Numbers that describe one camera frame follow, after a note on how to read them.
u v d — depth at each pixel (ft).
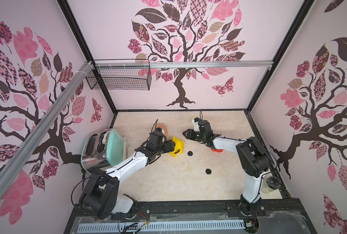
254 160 1.68
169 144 2.53
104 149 2.47
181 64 3.09
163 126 3.22
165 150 2.50
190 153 3.12
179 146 2.92
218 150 2.98
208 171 2.87
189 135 2.80
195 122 2.88
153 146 2.16
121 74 3.11
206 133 2.50
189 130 2.82
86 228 2.28
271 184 2.38
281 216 2.38
